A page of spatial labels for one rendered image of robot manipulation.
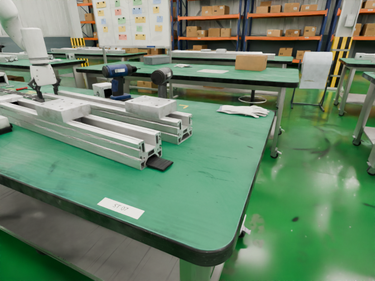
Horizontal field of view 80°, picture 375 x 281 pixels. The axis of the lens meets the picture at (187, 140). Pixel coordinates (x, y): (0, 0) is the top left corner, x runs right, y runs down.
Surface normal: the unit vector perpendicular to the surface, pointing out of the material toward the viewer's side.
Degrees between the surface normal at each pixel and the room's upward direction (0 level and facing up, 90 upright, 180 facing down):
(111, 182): 0
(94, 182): 0
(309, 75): 101
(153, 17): 90
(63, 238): 0
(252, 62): 89
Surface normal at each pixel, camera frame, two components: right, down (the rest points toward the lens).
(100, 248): 0.00, -0.91
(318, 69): -0.35, 0.58
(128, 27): -0.42, 0.39
